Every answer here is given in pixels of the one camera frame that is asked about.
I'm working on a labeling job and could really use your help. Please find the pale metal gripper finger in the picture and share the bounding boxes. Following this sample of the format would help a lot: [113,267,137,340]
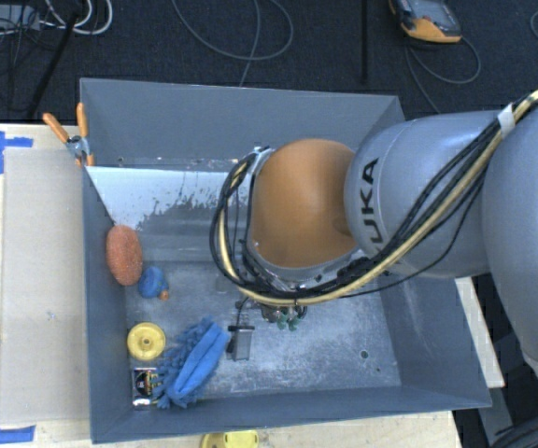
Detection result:
[227,325,243,361]
[241,325,256,361]

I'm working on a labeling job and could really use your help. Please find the blue fringed cloth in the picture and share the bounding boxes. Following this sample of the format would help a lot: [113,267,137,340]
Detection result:
[155,315,232,410]

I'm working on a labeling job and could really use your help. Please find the grey metal bin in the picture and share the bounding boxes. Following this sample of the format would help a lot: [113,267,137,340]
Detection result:
[78,77,493,445]

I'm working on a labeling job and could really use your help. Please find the yellow round disc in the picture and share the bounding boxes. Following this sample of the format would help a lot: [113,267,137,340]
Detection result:
[126,321,167,362]

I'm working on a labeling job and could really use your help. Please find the black printed packet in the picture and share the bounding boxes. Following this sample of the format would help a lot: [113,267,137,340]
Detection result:
[131,366,163,409]

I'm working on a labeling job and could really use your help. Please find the blue toy duck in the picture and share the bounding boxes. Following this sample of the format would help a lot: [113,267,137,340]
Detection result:
[137,265,171,302]

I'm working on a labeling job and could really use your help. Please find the orange oval scouring pad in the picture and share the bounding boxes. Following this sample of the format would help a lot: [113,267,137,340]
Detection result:
[106,224,144,287]

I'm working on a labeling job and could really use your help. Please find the pale flat board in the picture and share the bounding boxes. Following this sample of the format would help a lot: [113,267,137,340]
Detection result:
[0,147,93,427]

